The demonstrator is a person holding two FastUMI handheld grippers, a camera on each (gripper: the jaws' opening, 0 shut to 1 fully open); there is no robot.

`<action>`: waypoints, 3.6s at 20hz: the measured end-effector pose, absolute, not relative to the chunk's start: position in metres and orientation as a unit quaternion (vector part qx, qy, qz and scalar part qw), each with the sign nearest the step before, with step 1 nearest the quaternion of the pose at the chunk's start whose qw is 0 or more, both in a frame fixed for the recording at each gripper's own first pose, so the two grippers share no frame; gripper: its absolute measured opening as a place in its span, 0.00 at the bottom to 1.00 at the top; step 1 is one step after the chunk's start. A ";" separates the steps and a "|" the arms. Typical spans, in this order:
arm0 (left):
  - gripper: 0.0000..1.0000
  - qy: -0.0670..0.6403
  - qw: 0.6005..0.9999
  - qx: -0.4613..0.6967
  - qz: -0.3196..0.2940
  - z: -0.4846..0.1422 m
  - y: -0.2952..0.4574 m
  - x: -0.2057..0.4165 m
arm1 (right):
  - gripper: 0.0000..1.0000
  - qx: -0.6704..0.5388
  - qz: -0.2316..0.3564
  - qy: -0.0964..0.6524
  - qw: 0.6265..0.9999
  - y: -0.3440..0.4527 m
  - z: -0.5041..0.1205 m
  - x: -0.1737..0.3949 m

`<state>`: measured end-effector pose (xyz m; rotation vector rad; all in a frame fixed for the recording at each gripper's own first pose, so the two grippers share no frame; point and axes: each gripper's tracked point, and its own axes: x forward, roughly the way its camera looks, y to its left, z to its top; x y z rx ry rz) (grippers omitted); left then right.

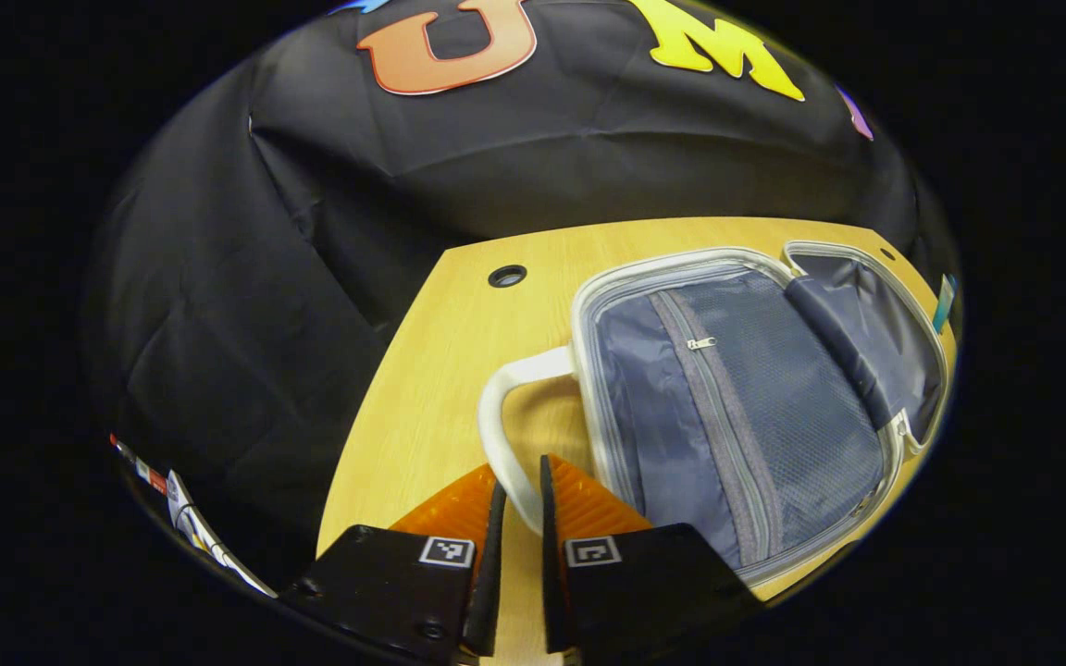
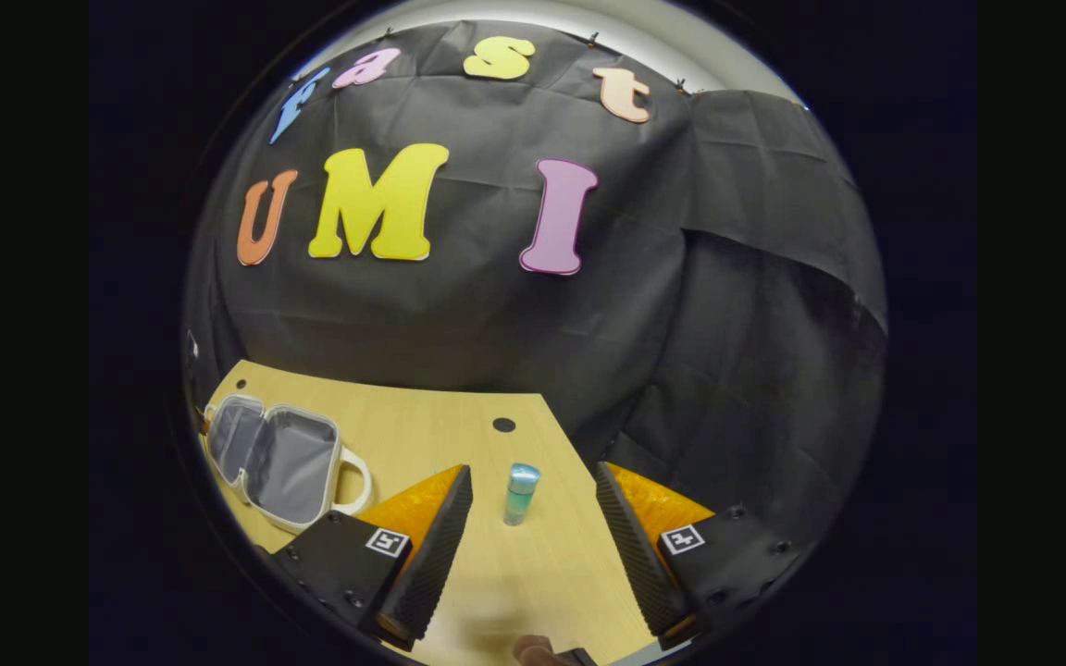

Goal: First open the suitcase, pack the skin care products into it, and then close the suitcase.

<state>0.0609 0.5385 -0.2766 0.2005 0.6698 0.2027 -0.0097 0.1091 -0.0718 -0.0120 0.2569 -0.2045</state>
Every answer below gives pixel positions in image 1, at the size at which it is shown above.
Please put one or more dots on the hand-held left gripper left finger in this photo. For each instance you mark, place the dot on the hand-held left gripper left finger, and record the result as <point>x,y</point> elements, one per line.
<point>376,587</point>

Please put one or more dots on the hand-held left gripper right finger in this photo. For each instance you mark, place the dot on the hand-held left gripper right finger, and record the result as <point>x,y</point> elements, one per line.
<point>653,592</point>

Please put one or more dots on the white suitcase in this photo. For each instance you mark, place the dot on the white suitcase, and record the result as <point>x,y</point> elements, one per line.
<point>774,398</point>

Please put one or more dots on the silver blue skin care tube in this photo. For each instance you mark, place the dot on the silver blue skin care tube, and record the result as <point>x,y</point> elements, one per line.
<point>945,305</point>

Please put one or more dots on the white and red clutter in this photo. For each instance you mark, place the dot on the white and red clutter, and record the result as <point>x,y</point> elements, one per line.
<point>183,507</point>

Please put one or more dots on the black backdrop cloth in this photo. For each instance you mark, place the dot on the black backdrop cloth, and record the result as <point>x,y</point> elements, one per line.
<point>246,324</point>

